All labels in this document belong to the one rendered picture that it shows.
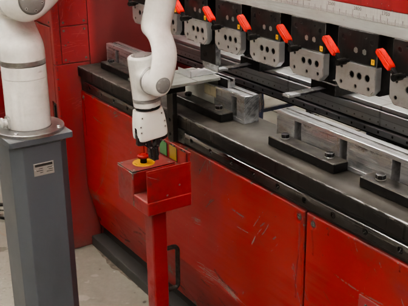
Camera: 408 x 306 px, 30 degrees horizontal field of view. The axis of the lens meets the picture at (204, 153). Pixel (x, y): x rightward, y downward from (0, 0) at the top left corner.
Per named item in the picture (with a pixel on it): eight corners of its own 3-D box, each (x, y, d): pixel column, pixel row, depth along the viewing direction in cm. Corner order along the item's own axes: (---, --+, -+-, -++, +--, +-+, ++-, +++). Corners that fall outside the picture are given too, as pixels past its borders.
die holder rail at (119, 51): (107, 64, 336) (105, 42, 332) (119, 62, 339) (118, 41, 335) (163, 88, 296) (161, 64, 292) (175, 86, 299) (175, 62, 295)
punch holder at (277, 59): (249, 59, 239) (249, 6, 233) (271, 55, 243) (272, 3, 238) (278, 68, 227) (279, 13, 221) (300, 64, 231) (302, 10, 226)
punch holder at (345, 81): (334, 86, 207) (337, 25, 202) (357, 81, 211) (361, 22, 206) (373, 98, 195) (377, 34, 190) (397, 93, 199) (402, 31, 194)
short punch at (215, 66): (200, 65, 272) (200, 39, 269) (205, 65, 273) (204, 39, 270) (215, 71, 264) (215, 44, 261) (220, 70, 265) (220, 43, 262)
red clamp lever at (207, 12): (201, 5, 249) (214, 28, 245) (212, 3, 251) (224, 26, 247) (200, 9, 251) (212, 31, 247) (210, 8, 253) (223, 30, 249)
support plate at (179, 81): (127, 80, 263) (127, 77, 262) (193, 70, 276) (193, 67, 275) (153, 91, 248) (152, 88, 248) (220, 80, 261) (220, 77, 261)
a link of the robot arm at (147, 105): (152, 90, 234) (153, 99, 235) (127, 97, 230) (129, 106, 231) (166, 96, 227) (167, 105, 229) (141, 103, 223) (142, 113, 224)
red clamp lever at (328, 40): (322, 34, 201) (340, 62, 198) (334, 32, 203) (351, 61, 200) (319, 39, 203) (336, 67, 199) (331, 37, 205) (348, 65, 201)
